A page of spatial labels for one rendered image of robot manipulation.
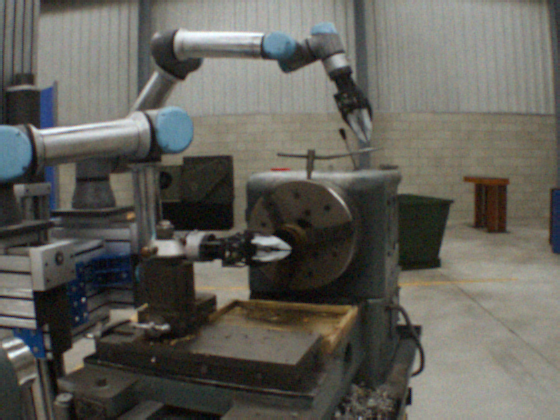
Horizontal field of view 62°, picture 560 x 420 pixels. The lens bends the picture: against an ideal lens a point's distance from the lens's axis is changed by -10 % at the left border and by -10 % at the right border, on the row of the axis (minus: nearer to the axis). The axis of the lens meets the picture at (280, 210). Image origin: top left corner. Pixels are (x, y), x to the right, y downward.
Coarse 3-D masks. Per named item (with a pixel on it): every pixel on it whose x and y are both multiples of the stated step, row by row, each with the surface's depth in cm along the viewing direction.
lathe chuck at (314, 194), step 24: (288, 192) 146; (312, 192) 144; (336, 192) 144; (264, 216) 149; (312, 216) 145; (336, 216) 142; (288, 240) 150; (336, 240) 143; (360, 240) 150; (264, 264) 151; (312, 264) 146; (336, 264) 144; (312, 288) 147
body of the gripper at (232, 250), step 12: (204, 240) 125; (228, 240) 122; (240, 240) 121; (204, 252) 123; (216, 252) 123; (228, 252) 122; (240, 252) 121; (252, 252) 126; (228, 264) 123; (240, 264) 123
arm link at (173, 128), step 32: (0, 128) 95; (32, 128) 102; (64, 128) 108; (96, 128) 112; (128, 128) 117; (160, 128) 119; (192, 128) 126; (0, 160) 95; (32, 160) 101; (64, 160) 108
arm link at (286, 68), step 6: (300, 42) 145; (306, 42) 143; (306, 48) 143; (306, 54) 144; (312, 54) 144; (300, 60) 142; (306, 60) 145; (312, 60) 145; (282, 66) 147; (288, 66) 146; (294, 66) 145; (300, 66) 147; (288, 72) 149
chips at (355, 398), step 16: (352, 384) 156; (384, 384) 154; (352, 400) 143; (368, 400) 143; (384, 400) 150; (400, 400) 152; (336, 416) 134; (352, 416) 140; (368, 416) 135; (384, 416) 136
